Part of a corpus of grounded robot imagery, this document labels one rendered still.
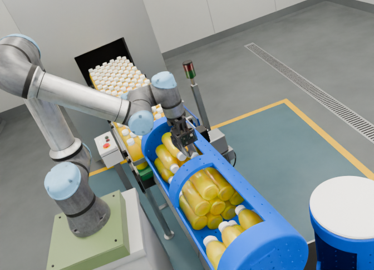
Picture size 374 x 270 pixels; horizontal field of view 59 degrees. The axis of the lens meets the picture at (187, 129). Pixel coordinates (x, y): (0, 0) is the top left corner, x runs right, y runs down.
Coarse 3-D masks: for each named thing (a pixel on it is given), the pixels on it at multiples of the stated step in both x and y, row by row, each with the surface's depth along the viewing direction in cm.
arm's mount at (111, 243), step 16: (112, 208) 120; (64, 224) 120; (112, 224) 113; (64, 240) 114; (80, 240) 112; (96, 240) 109; (112, 240) 107; (128, 240) 112; (48, 256) 110; (64, 256) 108; (80, 256) 106; (96, 256) 105; (112, 256) 106
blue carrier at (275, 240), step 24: (144, 144) 156; (192, 168) 122; (216, 168) 120; (168, 192) 133; (240, 192) 107; (264, 216) 97; (240, 240) 91; (264, 240) 89; (288, 240) 92; (240, 264) 88; (264, 264) 92; (288, 264) 97
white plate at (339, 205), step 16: (352, 176) 122; (320, 192) 121; (336, 192) 119; (352, 192) 117; (368, 192) 115; (320, 208) 115; (336, 208) 113; (352, 208) 112; (368, 208) 110; (320, 224) 111; (336, 224) 108; (352, 224) 107; (368, 224) 105
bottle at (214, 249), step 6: (210, 240) 107; (210, 246) 104; (216, 246) 103; (222, 246) 103; (210, 252) 102; (216, 252) 101; (222, 252) 101; (210, 258) 102; (216, 258) 100; (216, 264) 99
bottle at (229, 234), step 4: (224, 228) 108; (228, 228) 106; (232, 228) 106; (236, 228) 106; (224, 232) 105; (228, 232) 104; (232, 232) 104; (236, 232) 104; (240, 232) 105; (224, 236) 104; (228, 236) 103; (232, 236) 103; (236, 236) 102; (224, 240) 104; (228, 240) 102; (232, 240) 102; (224, 244) 104; (228, 244) 102
